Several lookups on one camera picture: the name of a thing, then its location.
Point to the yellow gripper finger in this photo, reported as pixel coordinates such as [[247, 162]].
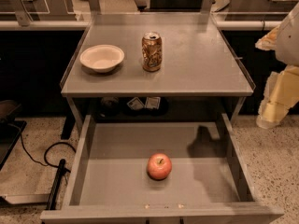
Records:
[[268, 41], [281, 93]]

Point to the red apple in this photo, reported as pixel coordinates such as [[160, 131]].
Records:
[[159, 166]]

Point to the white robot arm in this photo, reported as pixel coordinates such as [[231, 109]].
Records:
[[287, 49]]

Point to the grey counter cabinet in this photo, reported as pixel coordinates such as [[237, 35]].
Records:
[[196, 60]]

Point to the grey open drawer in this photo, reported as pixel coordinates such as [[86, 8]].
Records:
[[209, 182]]

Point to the gold soda can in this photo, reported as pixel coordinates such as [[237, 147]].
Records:
[[152, 51]]

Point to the white label card right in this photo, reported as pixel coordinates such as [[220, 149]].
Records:
[[153, 102]]

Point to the white label card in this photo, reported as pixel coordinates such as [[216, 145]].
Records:
[[135, 104], [153, 102]]

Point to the white label card left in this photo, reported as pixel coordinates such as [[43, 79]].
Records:
[[135, 104]]

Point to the white bowl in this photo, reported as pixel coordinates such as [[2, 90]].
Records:
[[101, 58]]

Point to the dark round object on shelf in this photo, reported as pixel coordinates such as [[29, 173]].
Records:
[[109, 106]]

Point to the black power strip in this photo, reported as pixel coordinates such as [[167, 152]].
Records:
[[55, 186]]

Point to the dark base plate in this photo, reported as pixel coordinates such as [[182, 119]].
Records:
[[10, 128]]

